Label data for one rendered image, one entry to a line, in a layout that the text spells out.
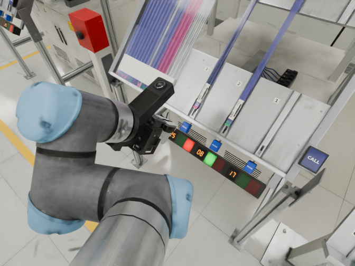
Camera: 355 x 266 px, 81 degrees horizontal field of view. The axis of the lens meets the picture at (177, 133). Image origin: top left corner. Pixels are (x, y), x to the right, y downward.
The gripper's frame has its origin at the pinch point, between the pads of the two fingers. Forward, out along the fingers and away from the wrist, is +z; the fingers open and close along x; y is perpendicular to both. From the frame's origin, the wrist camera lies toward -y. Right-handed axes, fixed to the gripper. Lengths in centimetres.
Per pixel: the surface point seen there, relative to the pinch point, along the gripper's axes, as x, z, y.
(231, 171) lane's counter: 18.3, 10.7, 4.4
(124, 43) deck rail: -36.5, 8.4, -14.4
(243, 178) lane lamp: 22.1, 10.7, 4.3
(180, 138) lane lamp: -0.1, 10.7, 4.3
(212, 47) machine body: -26, 53, -37
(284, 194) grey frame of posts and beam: 33.0, 16.3, 2.9
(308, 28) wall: -6, 173, -119
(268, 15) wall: -46, 172, -120
